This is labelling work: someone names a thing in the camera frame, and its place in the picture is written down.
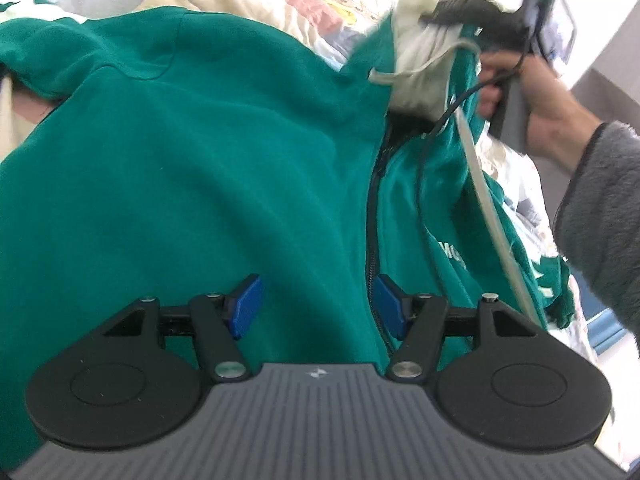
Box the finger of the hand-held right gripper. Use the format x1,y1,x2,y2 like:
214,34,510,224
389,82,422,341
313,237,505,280
420,0,485,27

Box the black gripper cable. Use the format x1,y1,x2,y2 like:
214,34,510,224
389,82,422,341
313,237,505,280
417,55,528,261

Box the person's right hand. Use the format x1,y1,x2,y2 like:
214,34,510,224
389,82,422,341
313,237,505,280
475,52,603,173

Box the green hoodie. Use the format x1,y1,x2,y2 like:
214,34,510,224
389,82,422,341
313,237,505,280
0,0,576,461

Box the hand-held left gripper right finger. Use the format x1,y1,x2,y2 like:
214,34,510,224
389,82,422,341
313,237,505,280
374,274,543,382

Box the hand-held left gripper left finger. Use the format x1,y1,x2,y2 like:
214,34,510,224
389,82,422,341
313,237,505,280
102,273,264,382

